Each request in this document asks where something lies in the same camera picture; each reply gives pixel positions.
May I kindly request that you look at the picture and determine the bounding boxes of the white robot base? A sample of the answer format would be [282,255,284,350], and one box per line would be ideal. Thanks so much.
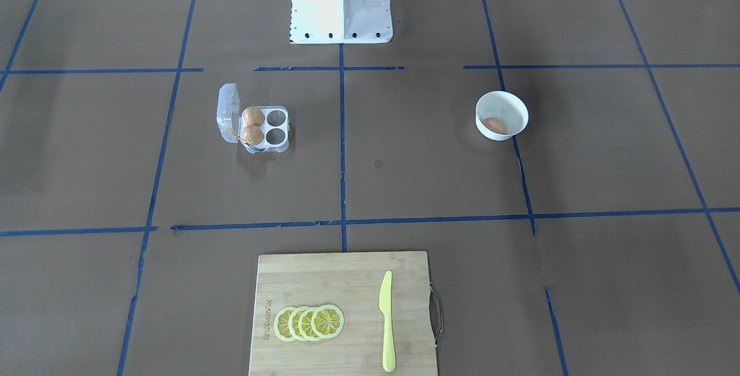
[289,0,394,45]

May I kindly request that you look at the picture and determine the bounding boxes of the clear plastic egg box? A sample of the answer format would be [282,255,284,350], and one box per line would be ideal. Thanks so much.
[215,83,290,154]

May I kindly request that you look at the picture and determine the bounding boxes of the brown egg front in box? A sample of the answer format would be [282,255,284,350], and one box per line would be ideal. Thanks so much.
[240,126,265,146]

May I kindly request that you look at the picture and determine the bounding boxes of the brown egg in box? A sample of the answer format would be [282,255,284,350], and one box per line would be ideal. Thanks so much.
[240,126,265,146]
[242,106,266,127]

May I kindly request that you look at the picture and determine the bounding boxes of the brown egg rear in box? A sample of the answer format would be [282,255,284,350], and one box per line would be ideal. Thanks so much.
[242,106,266,127]

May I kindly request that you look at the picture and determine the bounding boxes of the brown egg in bowl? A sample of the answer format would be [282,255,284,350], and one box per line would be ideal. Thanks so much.
[483,117,508,135]

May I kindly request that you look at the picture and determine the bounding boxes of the bamboo cutting board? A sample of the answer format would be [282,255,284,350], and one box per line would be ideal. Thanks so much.
[248,250,438,375]

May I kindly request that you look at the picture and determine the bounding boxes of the yellow plastic knife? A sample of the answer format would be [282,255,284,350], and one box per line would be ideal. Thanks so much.
[378,270,397,373]

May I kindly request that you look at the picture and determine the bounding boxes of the white bowl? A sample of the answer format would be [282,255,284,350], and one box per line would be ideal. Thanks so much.
[474,91,530,141]

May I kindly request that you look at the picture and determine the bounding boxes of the metal cutting board handle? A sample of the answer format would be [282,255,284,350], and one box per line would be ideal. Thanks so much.
[429,281,446,349]

